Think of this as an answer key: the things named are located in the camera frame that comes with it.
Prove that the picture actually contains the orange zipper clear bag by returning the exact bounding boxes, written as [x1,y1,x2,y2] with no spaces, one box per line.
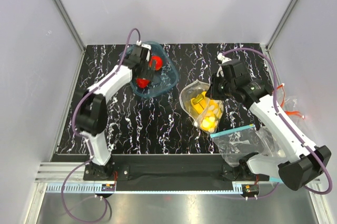
[276,83,305,120]

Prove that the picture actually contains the yellow lemon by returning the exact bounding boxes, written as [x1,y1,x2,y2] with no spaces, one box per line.
[200,117,219,133]

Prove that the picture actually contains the slotted cable duct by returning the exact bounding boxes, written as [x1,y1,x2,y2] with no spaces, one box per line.
[46,182,243,195]

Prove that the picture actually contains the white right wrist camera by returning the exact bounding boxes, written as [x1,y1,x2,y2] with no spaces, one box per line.
[216,53,232,65]

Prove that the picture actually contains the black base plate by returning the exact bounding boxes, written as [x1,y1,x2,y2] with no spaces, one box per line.
[84,154,271,192]

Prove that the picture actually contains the red tomato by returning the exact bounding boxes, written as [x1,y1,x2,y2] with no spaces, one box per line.
[149,55,163,71]

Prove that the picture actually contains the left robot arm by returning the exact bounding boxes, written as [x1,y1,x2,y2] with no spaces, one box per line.
[72,43,156,180]

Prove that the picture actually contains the white dotted zip bag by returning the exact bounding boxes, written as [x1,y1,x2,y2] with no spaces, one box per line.
[179,80,224,134]

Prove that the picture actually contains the red pepper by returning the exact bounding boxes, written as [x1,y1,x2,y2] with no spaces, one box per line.
[136,78,151,89]

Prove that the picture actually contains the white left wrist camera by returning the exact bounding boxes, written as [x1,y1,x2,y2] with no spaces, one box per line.
[136,40,152,50]

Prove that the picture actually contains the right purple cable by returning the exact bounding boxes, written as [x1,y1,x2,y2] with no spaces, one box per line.
[217,47,333,200]

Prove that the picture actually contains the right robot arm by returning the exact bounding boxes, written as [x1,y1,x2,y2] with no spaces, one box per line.
[206,58,331,191]

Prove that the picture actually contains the teal zipper clear bag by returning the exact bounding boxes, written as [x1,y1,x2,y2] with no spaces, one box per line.
[210,124,268,167]

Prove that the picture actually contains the yellow banana bunch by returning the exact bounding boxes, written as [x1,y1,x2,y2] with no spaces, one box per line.
[190,91,210,115]

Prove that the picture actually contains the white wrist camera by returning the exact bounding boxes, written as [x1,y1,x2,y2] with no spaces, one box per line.
[216,53,232,65]
[136,40,152,50]

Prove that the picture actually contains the teal plastic food container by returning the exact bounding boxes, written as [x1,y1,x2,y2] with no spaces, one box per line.
[118,42,179,98]

